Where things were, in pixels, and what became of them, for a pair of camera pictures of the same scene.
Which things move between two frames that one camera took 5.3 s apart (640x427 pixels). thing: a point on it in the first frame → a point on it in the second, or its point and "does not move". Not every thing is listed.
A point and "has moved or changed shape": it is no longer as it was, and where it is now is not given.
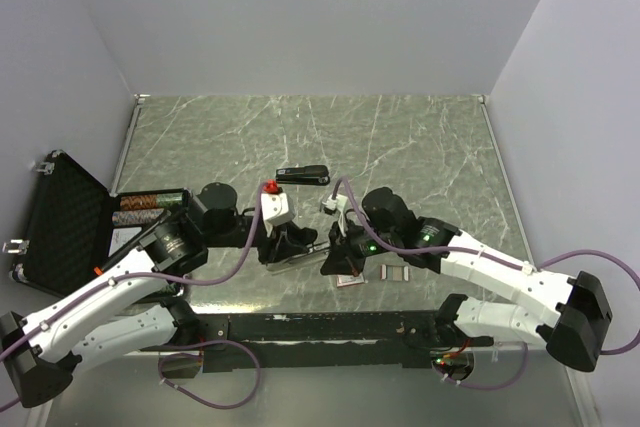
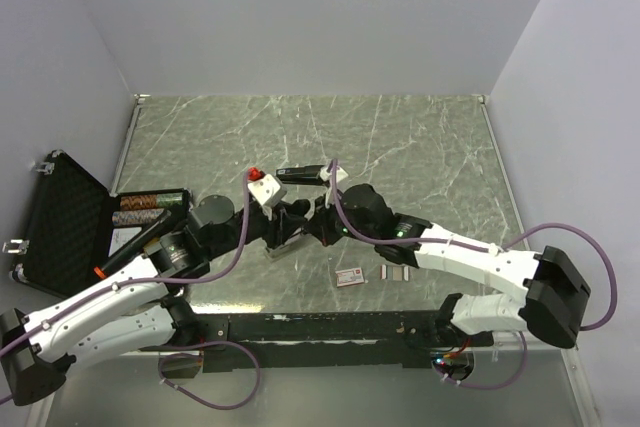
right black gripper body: (356, 244) → (332, 224)
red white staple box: (348, 280) does not move
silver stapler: (313, 251) has moved or changed shape
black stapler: (317, 175) does not move
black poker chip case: (77, 225) does not move
